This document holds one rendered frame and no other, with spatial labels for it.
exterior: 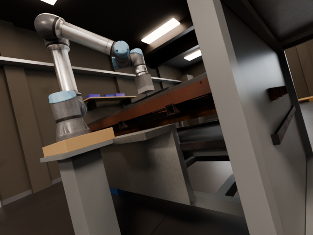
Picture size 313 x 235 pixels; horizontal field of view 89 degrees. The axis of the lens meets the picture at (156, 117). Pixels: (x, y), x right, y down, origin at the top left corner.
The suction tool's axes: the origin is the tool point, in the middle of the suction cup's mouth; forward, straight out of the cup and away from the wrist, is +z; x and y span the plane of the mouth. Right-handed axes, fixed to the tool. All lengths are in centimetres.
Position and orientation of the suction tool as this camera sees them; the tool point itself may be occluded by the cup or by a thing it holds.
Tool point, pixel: (148, 99)
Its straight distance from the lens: 99.7
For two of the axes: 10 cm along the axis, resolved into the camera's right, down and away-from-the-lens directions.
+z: 2.5, 9.7, -0.3
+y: -6.9, 2.0, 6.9
